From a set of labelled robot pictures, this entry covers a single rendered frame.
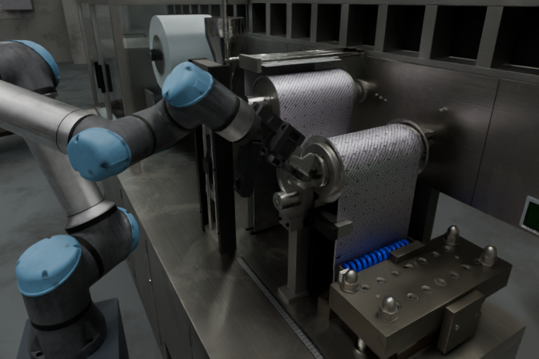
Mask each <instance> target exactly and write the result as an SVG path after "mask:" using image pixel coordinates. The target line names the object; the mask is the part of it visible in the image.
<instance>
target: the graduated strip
mask: <svg viewBox="0 0 539 359"><path fill-rule="evenodd" d="M235 259H236V260H237V262H238V263H239V264H240V265H241V267H243V269H244V270H245V271H246V272H247V274H248V275H249V276H250V278H251V279H252V280H253V282H254V283H255V284H256V285H257V287H259V289H260V290H261V291H262V292H263V294H264V295H265V296H266V298H267V299H268V300H269V302H270V303H271V304H272V305H273V307H275V308H276V310H277V311H278V312H279V314H280V315H281V316H282V318H283V319H284V320H285V321H286V323H287V324H288V325H289V327H291V328H292V330H293V331H294V332H295V334H296V335H297V336H298V338H299V339H300V340H301V341H302V343H303V344H304V345H305V347H307V348H308V350H309V351H310V353H311V354H312V355H313V356H314V358H315V359H328V358H327V357H326V356H325V355H324V353H323V352H322V351H321V350H320V348H319V347H318V346H317V345H316V344H315V343H314V342H313V341H312V339H311V338H310V337H309V336H308V334H307V333H306V332H305V331H304V329H303V328H302V327H301V326H300V324H299V323H298V322H297V321H296V320H295V319H294V318H293V317H292V315H291V314H290V313H289V312H288V310H287V309H286V308H285V307H284V305H283V304H282V303H281V302H280V300H279V299H278V298H277V297H276V296H275V295H274V294H273V293H272V291H271V290H270V289H269V288H268V286H267V285H266V284H265V283H264V281H263V280H262V279H261V278H260V276H259V275H258V274H256V272H255V271H254V270H253V269H252V267H251V266H250V265H249V264H248V262H247V261H246V260H245V259H244V257H243V256H240V257H238V258H235Z"/></svg>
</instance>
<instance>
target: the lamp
mask: <svg viewBox="0 0 539 359"><path fill-rule="evenodd" d="M525 224H526V225H528V226H530V227H531V228H535V229H536V230H538V231H539V206H537V205H536V204H532V203H530V205H529V210H528V214H527V216H526V219H525Z"/></svg>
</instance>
